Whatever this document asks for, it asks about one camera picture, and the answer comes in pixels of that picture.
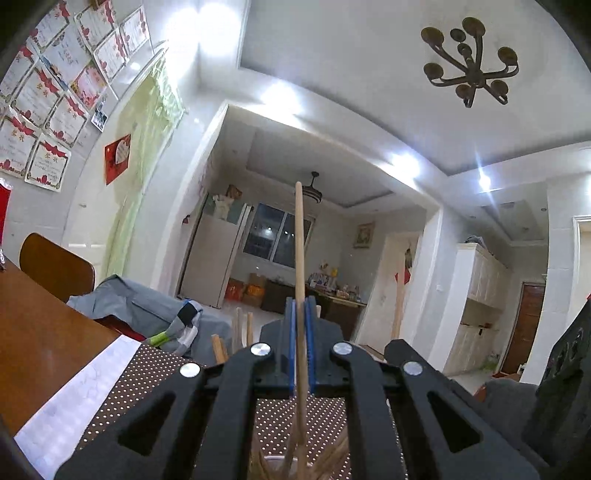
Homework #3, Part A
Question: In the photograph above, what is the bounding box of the bundle of wooden chopsticks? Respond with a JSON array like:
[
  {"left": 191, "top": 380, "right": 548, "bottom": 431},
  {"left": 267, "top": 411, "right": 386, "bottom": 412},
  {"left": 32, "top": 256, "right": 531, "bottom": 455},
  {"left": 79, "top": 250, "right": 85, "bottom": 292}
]
[{"left": 248, "top": 436, "right": 352, "bottom": 480}]

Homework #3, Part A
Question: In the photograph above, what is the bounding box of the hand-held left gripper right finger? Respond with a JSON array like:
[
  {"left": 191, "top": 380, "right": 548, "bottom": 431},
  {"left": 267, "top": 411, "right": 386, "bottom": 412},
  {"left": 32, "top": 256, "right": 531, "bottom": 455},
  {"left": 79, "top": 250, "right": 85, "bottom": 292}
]
[{"left": 305, "top": 298, "right": 541, "bottom": 480}]

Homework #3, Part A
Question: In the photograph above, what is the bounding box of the white paper sheet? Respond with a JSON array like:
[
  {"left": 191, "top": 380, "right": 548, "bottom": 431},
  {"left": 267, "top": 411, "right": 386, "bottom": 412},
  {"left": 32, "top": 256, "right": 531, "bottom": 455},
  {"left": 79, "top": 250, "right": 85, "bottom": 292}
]
[{"left": 14, "top": 336, "right": 145, "bottom": 478}]

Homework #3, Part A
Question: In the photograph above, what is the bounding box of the grey cloth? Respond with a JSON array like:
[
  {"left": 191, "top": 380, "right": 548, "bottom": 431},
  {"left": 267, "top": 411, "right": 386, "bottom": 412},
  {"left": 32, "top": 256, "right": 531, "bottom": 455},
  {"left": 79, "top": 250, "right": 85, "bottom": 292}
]
[{"left": 67, "top": 274, "right": 232, "bottom": 358}]

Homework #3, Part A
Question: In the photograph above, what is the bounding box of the red hanging wall ornament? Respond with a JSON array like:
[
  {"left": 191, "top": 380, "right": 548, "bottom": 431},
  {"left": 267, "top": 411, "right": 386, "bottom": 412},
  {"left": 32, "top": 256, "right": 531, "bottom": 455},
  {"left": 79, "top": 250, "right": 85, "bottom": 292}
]
[{"left": 394, "top": 247, "right": 414, "bottom": 287}]

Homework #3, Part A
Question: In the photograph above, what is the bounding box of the wall of award certificates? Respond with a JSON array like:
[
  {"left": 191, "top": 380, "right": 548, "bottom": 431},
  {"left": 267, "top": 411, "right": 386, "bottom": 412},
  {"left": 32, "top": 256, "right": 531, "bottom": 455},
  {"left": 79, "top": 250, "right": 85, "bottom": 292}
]
[{"left": 0, "top": 0, "right": 151, "bottom": 190}]

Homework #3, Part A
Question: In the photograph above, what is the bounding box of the white tall cabinet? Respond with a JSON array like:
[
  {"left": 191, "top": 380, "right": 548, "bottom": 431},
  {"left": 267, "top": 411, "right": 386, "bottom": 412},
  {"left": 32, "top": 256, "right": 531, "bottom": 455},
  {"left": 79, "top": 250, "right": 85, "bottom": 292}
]
[{"left": 442, "top": 241, "right": 513, "bottom": 376}]

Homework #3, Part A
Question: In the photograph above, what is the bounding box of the light green curtain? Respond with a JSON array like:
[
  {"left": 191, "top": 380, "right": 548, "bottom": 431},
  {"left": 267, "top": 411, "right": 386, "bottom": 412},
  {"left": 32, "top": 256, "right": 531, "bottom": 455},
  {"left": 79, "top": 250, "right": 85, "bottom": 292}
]
[{"left": 105, "top": 65, "right": 188, "bottom": 296}]

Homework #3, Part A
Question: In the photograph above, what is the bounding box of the brown wooden chair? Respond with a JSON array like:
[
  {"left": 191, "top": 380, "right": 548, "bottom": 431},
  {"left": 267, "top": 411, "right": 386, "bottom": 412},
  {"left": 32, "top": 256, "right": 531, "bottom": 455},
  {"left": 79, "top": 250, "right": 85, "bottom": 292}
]
[{"left": 19, "top": 233, "right": 97, "bottom": 303}]

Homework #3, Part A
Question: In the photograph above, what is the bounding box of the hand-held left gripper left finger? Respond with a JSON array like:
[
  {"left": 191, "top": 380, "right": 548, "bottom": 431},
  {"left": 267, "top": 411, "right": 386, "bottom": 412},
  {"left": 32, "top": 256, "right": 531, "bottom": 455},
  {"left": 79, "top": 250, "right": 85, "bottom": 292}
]
[{"left": 54, "top": 298, "right": 296, "bottom": 480}]

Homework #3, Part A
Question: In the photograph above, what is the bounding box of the brown dotted table mat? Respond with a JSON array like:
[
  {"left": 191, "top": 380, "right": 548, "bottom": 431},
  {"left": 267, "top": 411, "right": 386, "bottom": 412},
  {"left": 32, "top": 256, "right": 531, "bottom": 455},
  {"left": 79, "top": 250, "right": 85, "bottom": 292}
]
[{"left": 81, "top": 342, "right": 407, "bottom": 480}]

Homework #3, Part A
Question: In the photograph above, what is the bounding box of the white refrigerator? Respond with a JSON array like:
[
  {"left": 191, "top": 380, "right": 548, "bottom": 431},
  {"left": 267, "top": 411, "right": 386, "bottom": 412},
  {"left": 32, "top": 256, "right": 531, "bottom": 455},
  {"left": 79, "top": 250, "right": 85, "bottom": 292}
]
[{"left": 179, "top": 194, "right": 252, "bottom": 309}]

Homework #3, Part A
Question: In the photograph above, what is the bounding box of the dark metal chandelier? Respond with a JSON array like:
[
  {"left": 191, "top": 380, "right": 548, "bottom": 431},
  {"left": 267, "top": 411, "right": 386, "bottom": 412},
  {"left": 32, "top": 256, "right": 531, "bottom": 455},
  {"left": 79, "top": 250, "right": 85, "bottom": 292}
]
[{"left": 420, "top": 17, "right": 520, "bottom": 109}]

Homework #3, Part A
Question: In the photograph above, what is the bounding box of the orange cardboard box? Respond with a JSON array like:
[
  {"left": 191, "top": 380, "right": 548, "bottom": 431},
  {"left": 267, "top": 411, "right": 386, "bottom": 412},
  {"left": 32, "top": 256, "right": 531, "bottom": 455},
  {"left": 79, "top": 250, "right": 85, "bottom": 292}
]
[{"left": 244, "top": 272, "right": 267, "bottom": 306}]

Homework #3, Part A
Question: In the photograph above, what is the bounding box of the ceiling fan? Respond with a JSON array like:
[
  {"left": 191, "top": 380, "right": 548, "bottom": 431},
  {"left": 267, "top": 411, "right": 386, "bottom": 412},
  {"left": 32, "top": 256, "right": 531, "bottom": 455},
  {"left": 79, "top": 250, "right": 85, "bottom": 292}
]
[{"left": 302, "top": 172, "right": 324, "bottom": 204}]

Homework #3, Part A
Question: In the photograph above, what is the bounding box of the dark wooden cabinet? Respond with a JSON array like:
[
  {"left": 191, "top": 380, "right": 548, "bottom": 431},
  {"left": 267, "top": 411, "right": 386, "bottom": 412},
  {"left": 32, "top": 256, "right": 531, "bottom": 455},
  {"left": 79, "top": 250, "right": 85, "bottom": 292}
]
[{"left": 262, "top": 279, "right": 368, "bottom": 342}]

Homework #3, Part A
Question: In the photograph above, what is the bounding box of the red bag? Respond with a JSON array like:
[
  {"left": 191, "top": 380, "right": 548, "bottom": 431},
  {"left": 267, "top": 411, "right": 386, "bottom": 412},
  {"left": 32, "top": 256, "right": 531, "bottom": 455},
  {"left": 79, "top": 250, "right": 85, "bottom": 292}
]
[{"left": 0, "top": 184, "right": 13, "bottom": 252}]

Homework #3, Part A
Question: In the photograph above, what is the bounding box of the pile of colourful packets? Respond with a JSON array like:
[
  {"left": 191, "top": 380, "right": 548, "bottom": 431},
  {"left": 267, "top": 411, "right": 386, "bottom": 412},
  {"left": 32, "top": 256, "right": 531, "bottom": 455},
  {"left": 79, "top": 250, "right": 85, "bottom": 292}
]
[{"left": 307, "top": 263, "right": 365, "bottom": 301}]

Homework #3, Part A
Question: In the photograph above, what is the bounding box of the brown wooden door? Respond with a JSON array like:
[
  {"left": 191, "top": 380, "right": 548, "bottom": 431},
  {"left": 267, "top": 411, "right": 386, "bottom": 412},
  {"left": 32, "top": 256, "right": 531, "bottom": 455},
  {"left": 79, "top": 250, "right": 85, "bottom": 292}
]
[{"left": 500, "top": 281, "right": 546, "bottom": 374}]

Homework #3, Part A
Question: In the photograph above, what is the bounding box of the small framed wall picture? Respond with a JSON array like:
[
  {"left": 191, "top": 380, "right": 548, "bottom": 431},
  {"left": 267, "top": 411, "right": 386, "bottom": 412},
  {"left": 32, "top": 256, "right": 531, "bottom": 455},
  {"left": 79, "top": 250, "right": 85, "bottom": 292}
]
[{"left": 353, "top": 222, "right": 376, "bottom": 250}]

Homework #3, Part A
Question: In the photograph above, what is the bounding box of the window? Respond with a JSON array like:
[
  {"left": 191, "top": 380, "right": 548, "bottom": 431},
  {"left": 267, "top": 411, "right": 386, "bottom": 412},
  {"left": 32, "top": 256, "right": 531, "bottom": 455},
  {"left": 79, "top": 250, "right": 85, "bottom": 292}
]
[{"left": 242, "top": 203, "right": 317, "bottom": 266}]

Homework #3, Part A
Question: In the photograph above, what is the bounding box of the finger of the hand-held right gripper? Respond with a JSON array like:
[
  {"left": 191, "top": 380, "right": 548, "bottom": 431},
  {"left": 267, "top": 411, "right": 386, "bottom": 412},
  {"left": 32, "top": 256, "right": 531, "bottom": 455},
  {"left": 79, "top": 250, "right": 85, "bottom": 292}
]
[{"left": 385, "top": 339, "right": 485, "bottom": 416}]

